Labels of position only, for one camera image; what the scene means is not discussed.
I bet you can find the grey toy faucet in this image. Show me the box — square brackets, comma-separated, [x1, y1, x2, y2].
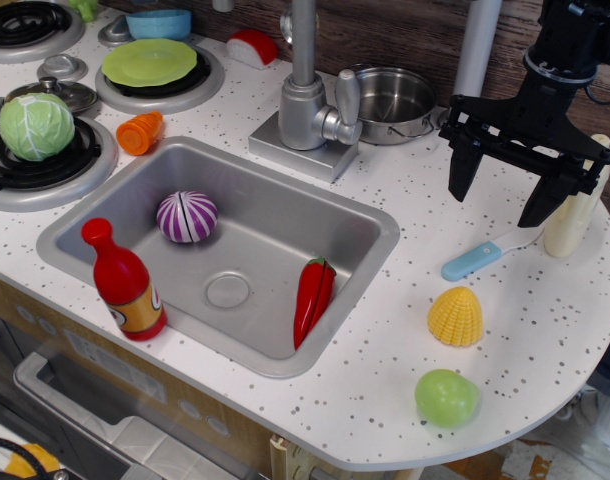
[249, 1, 363, 183]

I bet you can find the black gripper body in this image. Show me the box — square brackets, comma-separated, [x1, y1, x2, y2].
[440, 72, 610, 195]

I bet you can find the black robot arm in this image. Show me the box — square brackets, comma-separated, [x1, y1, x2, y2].
[440, 1, 610, 228]

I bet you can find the grey stove knob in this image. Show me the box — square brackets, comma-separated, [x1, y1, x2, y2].
[37, 53, 88, 81]

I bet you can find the red white toy radish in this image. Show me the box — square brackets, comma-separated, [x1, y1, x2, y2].
[226, 29, 278, 70]

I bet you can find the lime green plate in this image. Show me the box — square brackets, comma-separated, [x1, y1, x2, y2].
[101, 38, 198, 87]

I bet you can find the front left stove burner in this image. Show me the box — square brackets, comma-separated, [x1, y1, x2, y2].
[0, 118, 118, 212]

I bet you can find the blue plastic bowl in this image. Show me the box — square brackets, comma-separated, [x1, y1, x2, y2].
[126, 9, 192, 40]

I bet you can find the purple striped toy onion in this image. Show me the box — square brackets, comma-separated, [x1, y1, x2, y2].
[156, 191, 219, 243]

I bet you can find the green toy apple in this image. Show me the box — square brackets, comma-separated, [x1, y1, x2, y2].
[414, 369, 480, 428]

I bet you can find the green toy vegetable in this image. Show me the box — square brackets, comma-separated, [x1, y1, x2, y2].
[68, 0, 98, 23]

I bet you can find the stainless steel pot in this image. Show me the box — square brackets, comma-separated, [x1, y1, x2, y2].
[355, 67, 438, 146]

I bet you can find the grey oven door handle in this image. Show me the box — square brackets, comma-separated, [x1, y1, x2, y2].
[14, 352, 247, 479]

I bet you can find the grey support pole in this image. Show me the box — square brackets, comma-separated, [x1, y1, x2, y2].
[453, 0, 502, 96]

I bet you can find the orange toy carrot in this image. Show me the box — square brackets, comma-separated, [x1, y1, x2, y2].
[116, 111, 164, 156]

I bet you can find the yellow toy corn piece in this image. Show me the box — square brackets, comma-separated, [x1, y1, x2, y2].
[427, 287, 483, 347]

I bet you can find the yellow toy item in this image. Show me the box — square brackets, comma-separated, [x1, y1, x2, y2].
[4, 442, 61, 480]

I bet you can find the silver toy sink basin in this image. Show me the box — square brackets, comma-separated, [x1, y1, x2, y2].
[37, 136, 399, 378]

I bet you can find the cream plastic bottle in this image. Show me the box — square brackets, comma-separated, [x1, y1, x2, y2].
[543, 133, 610, 259]

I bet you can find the red toy chili pepper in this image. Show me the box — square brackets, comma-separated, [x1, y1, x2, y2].
[293, 257, 336, 350]

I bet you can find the back left stove burner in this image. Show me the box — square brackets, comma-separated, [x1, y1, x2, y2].
[0, 1, 85, 64]

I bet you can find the green toy cabbage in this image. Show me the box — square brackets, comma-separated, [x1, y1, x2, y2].
[0, 93, 75, 162]

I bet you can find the red ketchup bottle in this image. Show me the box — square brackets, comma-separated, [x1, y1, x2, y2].
[81, 218, 167, 341]

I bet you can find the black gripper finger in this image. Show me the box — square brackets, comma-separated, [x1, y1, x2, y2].
[518, 176, 568, 228]
[448, 139, 484, 202]

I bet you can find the steel pot lid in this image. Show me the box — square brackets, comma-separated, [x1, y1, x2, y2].
[5, 77, 98, 114]

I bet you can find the blue handled toy knife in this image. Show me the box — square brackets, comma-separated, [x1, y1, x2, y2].
[441, 227, 543, 282]

